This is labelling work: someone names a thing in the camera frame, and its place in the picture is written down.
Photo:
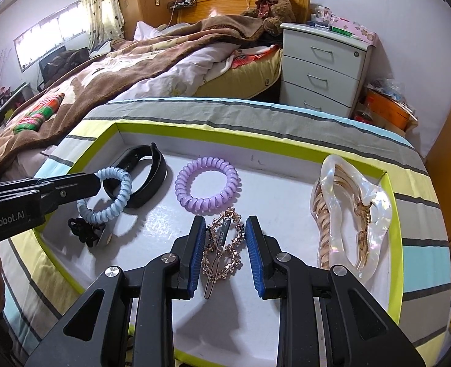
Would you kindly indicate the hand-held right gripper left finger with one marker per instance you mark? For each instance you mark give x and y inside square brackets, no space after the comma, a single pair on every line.
[194,260]

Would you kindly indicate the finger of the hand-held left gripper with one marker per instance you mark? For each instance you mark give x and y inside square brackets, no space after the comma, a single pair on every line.
[76,189]
[11,189]

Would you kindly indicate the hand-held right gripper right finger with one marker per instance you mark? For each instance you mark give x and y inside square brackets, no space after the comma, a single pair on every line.
[254,260]

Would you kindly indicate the gold rhinestone hair clip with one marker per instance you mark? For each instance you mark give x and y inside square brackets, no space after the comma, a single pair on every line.
[229,248]

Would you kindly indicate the green shallow cardboard tray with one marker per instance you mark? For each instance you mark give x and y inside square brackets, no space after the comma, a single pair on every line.
[279,183]

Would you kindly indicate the black wristband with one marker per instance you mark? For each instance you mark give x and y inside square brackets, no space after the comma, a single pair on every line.
[158,172]

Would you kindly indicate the translucent pink hair claw clip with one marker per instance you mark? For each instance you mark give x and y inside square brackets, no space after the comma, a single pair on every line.
[378,214]

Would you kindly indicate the brown printed blanket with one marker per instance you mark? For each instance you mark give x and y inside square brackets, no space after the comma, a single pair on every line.
[133,65]

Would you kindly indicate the window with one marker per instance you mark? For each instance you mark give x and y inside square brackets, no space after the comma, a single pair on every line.
[45,34]

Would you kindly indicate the striped bed sheet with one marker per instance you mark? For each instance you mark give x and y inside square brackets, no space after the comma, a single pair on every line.
[416,198]

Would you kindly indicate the patterned curtain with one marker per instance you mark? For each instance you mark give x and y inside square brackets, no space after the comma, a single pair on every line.
[101,11]

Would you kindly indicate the yellow mattress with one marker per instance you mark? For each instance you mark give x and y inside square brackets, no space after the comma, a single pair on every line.
[244,80]

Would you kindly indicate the orange storage box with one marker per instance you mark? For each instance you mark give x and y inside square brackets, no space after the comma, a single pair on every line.
[391,112]

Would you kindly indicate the grey drawer nightstand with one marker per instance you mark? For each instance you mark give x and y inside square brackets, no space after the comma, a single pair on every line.
[321,68]

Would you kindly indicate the tall wooden wardrobe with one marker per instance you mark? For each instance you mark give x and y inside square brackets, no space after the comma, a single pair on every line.
[149,0]

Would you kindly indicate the wooden headboard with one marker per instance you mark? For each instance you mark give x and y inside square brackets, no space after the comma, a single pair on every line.
[217,5]

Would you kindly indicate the pink floral tissue box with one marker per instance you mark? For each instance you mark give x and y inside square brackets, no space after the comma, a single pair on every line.
[353,28]

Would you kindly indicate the clear glass bottles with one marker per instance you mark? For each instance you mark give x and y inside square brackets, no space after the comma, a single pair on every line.
[323,17]

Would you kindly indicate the brown teddy bear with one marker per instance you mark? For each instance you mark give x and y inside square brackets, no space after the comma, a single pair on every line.
[269,4]

